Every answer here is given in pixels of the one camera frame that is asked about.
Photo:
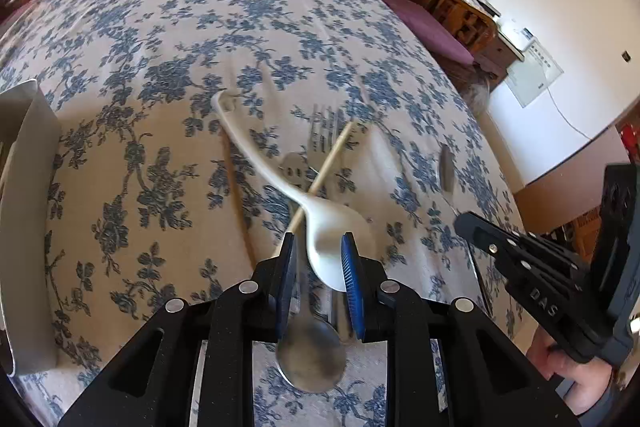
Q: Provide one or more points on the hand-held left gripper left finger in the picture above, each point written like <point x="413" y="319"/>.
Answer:
<point x="286" y="279"/>

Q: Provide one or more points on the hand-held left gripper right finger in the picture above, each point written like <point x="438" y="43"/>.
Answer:
<point x="352" y="287"/>

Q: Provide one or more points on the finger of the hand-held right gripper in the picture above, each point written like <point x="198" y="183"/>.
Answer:
<point x="525" y="252"/>

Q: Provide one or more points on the white ceramic soup spoon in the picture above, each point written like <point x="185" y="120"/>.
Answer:
<point x="325" y="232"/>

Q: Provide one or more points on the metal spoon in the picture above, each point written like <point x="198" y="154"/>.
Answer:
<point x="446" y="169"/>
<point x="310" y="357"/>

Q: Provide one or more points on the wooden chopstick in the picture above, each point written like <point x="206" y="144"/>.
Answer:
<point x="327" y="164"/>

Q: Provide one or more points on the rectangular metal container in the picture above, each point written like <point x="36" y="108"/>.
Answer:
<point x="30" y="232"/>

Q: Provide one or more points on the person's right hand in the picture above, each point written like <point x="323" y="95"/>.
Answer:
<point x="570" y="372"/>

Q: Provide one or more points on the white plastic bag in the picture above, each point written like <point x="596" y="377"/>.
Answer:
<point x="477" y="92"/>

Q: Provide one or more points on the wooden side table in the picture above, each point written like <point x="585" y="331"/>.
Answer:
<point x="500" y="52"/>

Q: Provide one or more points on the white telephone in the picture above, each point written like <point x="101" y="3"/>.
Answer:
<point x="519" y="36"/>

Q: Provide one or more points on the purple armchair cushion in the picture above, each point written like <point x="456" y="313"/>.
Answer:
<point x="425" y="24"/>

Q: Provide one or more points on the blue floral tablecloth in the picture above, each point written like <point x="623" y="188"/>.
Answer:
<point x="150" y="57"/>

